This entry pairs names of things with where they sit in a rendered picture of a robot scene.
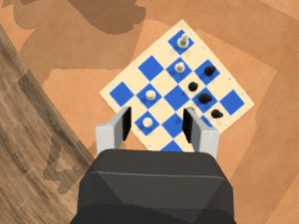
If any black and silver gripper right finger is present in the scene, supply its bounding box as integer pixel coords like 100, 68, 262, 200
182, 108, 220, 160

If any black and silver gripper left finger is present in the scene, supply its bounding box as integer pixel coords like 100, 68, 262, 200
96, 107, 132, 155

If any blue and cream chessboard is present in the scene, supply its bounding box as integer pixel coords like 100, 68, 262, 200
99, 19, 254, 152

